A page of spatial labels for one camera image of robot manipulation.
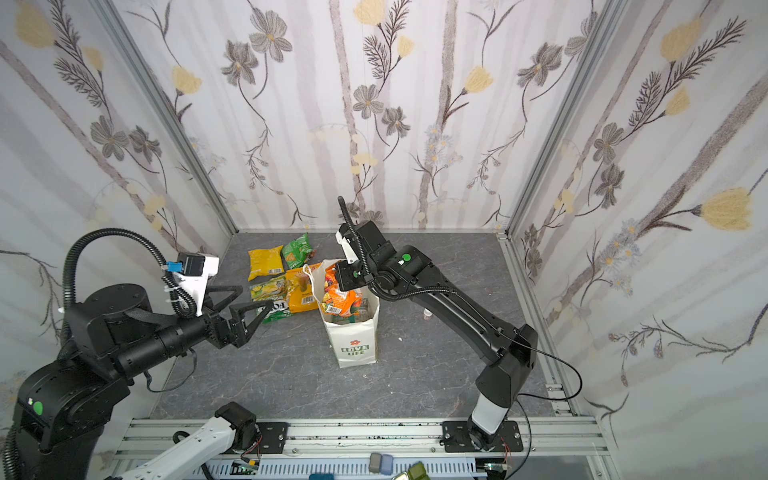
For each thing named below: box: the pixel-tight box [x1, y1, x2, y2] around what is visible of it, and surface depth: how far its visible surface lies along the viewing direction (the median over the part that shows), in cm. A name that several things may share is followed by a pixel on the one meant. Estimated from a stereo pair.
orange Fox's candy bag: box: [322, 263, 364, 317], surface depth 70 cm
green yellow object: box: [392, 461, 431, 480], surface depth 70 cm
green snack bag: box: [282, 232, 314, 269], surface depth 113 cm
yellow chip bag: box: [248, 245, 285, 282], surface depth 110 cm
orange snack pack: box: [286, 268, 319, 314], surface depth 98 cm
